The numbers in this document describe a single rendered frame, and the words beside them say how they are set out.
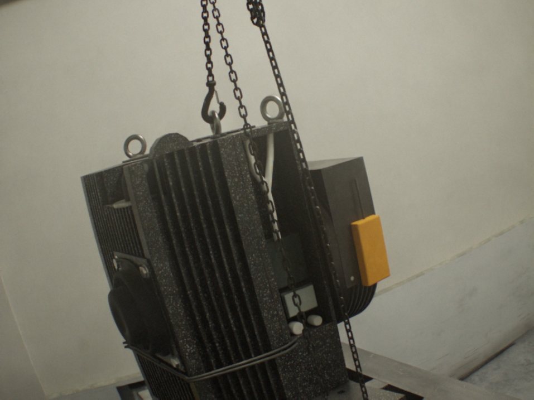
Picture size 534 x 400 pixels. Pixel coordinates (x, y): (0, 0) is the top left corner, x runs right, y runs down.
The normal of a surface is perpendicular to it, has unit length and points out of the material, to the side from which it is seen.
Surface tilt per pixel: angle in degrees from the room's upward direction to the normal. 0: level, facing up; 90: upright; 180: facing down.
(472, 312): 90
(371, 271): 90
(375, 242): 90
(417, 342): 90
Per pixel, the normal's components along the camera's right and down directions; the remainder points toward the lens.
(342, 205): 0.53, -0.02
